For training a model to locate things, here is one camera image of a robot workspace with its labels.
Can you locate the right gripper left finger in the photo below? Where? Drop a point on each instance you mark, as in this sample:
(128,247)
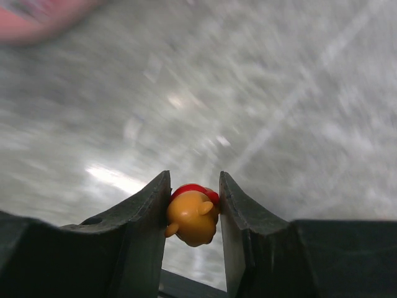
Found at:
(116,253)

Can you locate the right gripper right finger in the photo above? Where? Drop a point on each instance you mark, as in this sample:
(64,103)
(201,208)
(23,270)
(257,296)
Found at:
(266,256)

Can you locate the orange bear toy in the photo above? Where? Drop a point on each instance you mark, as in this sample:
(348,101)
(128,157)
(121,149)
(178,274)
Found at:
(192,214)

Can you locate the pink three-tier shelf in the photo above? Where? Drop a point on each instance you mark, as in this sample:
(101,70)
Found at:
(27,22)

